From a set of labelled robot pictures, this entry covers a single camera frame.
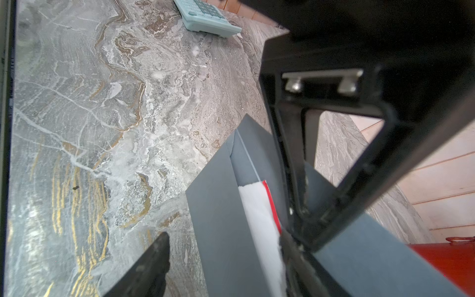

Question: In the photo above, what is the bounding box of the grey paper envelope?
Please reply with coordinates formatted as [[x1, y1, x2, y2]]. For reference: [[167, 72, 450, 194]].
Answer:
[[186, 115, 463, 297]]

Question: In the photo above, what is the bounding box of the red pencil cup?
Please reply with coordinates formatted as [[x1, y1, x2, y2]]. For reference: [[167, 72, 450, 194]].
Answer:
[[408, 237, 475, 297]]

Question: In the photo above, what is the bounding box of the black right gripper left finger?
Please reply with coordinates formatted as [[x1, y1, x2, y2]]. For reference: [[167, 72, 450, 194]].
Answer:
[[105, 232, 170, 297]]

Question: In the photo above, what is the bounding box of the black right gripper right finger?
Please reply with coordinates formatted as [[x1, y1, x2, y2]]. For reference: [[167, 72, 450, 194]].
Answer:
[[280, 231, 349, 297]]

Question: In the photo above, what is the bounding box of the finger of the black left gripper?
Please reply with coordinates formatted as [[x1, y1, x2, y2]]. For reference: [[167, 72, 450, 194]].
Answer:
[[259, 35, 475, 252]]

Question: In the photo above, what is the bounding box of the teal desk calculator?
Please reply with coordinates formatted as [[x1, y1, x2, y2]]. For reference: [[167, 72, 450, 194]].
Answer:
[[173, 0, 242, 38]]

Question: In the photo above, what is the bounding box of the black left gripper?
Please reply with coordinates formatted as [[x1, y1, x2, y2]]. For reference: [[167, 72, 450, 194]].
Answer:
[[247, 1, 475, 74]]

